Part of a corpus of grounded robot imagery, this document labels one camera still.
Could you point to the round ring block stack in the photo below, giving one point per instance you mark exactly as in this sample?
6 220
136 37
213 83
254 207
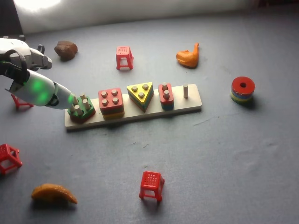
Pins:
237 85

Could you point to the triangle block stack yellow top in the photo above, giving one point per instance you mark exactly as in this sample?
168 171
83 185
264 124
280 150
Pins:
144 103

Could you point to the oblong block stack red top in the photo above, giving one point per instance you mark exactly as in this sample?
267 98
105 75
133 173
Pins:
168 103

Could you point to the square block stack red top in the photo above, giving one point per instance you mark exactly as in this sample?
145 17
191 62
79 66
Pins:
109 98

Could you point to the wooden peg sorting board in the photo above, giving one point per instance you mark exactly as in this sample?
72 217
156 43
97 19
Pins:
191 102

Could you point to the pentagon block stack green top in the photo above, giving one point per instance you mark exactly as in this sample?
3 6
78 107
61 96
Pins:
90 111

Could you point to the red toy stool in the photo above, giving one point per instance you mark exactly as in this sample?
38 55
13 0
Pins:
123 50
23 105
151 178
4 150

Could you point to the orange toy roast chicken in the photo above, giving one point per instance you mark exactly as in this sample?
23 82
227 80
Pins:
189 58

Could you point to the grey table cloth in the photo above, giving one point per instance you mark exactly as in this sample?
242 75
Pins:
210 151

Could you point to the white backdrop board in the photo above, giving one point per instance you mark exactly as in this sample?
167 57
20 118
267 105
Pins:
140 11

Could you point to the brown toy meat chunk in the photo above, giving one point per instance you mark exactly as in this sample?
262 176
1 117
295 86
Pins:
66 49

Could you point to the orange-brown toy croissant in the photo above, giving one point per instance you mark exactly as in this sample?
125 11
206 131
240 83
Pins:
51 191

